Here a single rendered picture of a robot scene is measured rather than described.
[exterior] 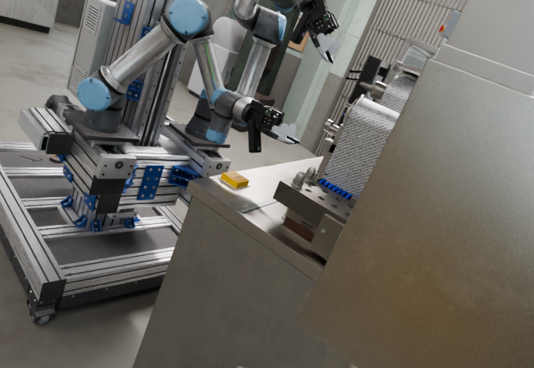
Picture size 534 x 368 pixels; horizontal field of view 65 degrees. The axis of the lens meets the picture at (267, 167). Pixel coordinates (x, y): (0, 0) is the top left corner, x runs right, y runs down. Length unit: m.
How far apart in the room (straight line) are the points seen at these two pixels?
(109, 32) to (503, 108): 1.87
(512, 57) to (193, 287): 1.17
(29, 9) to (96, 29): 5.44
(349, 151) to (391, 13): 4.36
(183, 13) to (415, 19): 4.22
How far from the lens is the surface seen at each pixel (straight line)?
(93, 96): 1.55
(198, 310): 1.41
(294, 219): 1.20
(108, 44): 2.09
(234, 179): 1.36
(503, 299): 0.42
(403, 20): 5.49
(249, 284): 1.25
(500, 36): 0.41
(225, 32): 6.26
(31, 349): 1.94
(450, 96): 0.39
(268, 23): 1.92
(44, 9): 7.57
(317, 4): 1.45
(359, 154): 1.29
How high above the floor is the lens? 1.42
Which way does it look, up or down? 18 degrees down
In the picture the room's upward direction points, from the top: 22 degrees clockwise
